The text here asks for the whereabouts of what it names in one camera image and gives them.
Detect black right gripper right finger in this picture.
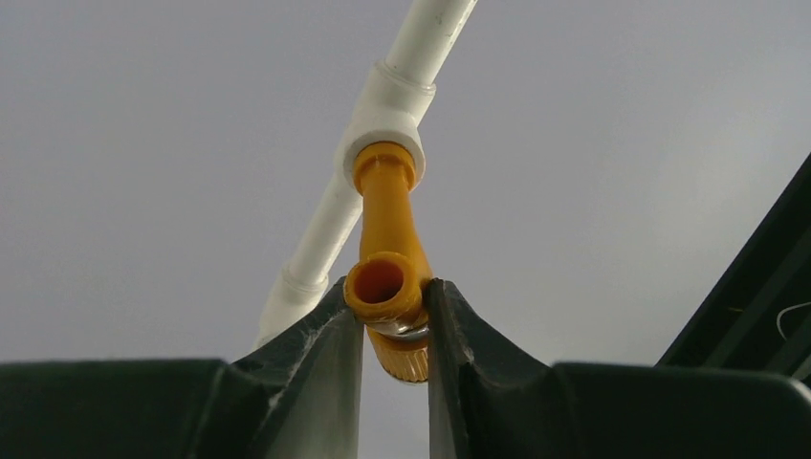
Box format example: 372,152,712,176
426,279,810,458

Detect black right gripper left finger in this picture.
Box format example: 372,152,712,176
1,284,363,458

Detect yellow plastic water faucet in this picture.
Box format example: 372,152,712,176
343,142,433,383

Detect white PVC pipe frame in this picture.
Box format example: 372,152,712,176
256,1,476,346

